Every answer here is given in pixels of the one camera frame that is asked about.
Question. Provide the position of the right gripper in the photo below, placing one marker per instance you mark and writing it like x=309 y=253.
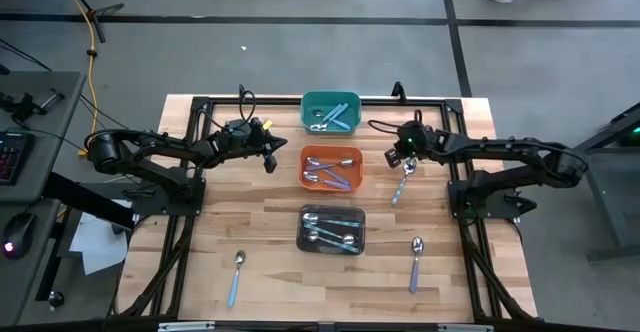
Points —
x=412 y=139

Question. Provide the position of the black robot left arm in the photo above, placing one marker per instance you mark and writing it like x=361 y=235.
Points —
x=170 y=194

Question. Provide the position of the black computer mouse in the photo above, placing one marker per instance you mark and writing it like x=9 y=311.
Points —
x=19 y=232

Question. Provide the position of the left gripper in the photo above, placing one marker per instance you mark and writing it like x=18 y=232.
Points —
x=260 y=139

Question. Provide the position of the black keyboard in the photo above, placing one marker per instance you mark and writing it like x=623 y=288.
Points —
x=12 y=157

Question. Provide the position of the black desk beam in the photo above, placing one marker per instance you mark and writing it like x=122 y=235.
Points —
x=85 y=199

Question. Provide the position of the gray desk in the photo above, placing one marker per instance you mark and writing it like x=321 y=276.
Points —
x=30 y=282
x=50 y=122

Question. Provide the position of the dark brown plastic bin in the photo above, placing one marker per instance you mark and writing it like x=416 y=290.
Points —
x=330 y=211

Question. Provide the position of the yellow tag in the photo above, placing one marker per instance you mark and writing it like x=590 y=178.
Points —
x=267 y=124

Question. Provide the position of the black device green light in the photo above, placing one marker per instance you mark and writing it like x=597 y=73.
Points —
x=631 y=137

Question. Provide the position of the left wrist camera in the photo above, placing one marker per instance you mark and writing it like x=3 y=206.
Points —
x=237 y=129

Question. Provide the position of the black floor stand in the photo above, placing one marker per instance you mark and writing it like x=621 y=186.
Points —
x=110 y=8

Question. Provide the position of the white paper sheet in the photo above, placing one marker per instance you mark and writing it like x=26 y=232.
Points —
x=97 y=247

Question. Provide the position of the silver metal bracket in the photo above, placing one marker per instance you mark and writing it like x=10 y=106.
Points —
x=186 y=326
x=465 y=327

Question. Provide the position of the black frame clip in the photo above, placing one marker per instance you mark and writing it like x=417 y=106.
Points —
x=398 y=90

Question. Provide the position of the dark gray side table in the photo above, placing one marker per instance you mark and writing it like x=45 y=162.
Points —
x=615 y=207

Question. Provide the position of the teal plastic bin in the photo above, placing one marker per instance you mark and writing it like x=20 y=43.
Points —
x=312 y=102

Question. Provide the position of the orange plastic bin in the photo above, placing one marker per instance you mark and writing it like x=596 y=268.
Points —
x=330 y=152

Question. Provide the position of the black round knob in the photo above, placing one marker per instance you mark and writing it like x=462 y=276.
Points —
x=56 y=299

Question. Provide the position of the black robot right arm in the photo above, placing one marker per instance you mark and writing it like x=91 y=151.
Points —
x=480 y=192

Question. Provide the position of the black aluminium table frame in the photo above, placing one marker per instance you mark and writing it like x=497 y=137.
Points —
x=280 y=101

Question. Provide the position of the black desk clamp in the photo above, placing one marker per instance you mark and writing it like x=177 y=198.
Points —
x=25 y=107

